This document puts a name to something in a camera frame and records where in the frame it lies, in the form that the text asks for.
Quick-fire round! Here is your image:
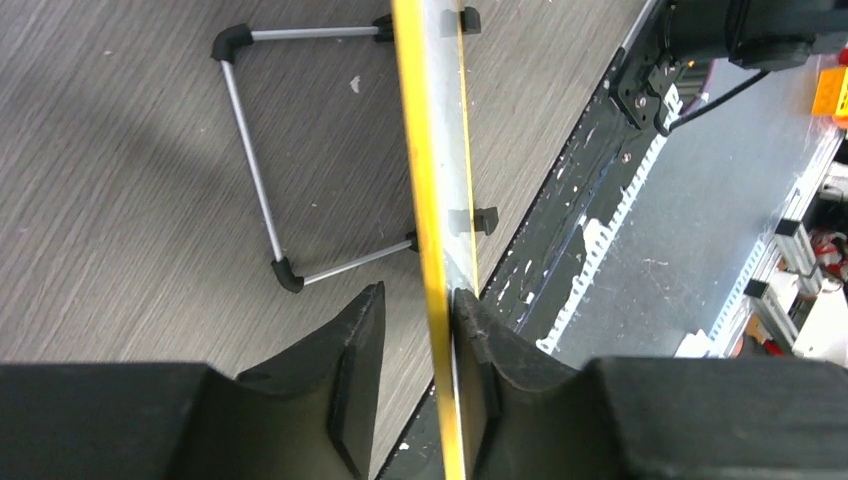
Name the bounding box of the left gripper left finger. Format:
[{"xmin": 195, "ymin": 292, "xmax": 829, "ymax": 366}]
[{"xmin": 1, "ymin": 283, "xmax": 385, "ymax": 479}]

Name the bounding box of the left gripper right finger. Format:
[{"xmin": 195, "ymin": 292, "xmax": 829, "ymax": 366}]
[{"xmin": 451, "ymin": 289, "xmax": 847, "ymax": 479}]

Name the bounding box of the metal wire whiteboard stand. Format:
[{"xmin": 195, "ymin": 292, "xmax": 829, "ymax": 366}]
[{"xmin": 211, "ymin": 1, "xmax": 494, "ymax": 298}]

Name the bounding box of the yellow framed whiteboard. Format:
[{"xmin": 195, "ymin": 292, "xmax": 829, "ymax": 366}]
[{"xmin": 391, "ymin": 1, "xmax": 479, "ymax": 479}]

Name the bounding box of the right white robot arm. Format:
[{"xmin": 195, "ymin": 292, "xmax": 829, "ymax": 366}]
[{"xmin": 663, "ymin": 0, "xmax": 847, "ymax": 72}]

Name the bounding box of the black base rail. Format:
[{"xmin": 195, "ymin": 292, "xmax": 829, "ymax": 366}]
[{"xmin": 380, "ymin": 46, "xmax": 684, "ymax": 480}]

